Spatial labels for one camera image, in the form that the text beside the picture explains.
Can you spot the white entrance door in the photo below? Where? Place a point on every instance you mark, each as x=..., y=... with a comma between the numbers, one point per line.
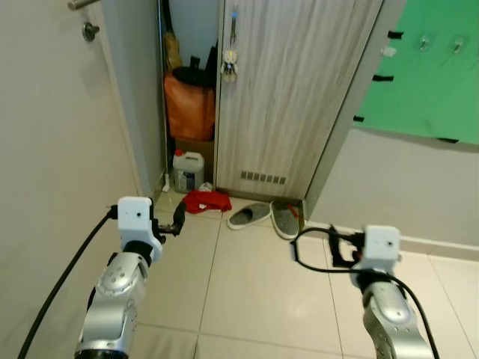
x=45, y=112

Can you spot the green wall board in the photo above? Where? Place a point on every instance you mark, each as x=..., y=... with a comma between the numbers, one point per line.
x=426, y=90

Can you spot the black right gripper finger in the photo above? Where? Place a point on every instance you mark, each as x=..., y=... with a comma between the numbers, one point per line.
x=340, y=258
x=337, y=236

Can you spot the white jug with red cap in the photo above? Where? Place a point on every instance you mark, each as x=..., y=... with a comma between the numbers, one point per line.
x=188, y=172

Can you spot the yellow broom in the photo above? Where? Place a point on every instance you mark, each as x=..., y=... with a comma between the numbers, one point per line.
x=174, y=51

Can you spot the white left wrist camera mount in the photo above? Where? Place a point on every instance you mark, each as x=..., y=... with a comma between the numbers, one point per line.
x=135, y=217

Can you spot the light grey slipper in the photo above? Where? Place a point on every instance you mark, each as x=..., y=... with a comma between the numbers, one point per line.
x=249, y=216

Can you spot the wood grain cabinet door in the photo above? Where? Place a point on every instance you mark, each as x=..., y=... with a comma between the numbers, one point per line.
x=292, y=97

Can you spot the grey door lock knob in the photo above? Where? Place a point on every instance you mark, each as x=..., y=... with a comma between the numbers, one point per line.
x=90, y=31

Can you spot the small white tape piece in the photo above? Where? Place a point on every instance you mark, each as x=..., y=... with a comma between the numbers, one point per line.
x=388, y=51

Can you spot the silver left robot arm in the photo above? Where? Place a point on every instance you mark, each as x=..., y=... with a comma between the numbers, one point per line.
x=112, y=292

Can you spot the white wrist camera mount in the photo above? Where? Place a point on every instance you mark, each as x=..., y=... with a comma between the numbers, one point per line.
x=135, y=217
x=378, y=247

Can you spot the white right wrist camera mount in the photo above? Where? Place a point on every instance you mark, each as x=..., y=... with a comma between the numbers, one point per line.
x=378, y=247

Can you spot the orange plastic bag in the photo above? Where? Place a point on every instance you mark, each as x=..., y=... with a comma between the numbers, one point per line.
x=188, y=108

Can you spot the red cloth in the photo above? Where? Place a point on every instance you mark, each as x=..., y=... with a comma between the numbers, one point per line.
x=206, y=202

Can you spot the small metal wall hook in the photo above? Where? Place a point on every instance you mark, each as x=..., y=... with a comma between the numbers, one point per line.
x=456, y=45
x=423, y=43

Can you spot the black bag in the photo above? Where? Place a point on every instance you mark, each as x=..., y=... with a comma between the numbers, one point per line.
x=196, y=73

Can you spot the black tape strip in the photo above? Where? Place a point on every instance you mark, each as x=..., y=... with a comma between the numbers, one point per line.
x=447, y=140
x=396, y=35
x=358, y=119
x=382, y=78

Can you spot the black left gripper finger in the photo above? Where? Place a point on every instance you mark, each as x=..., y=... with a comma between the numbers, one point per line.
x=179, y=213
x=174, y=229

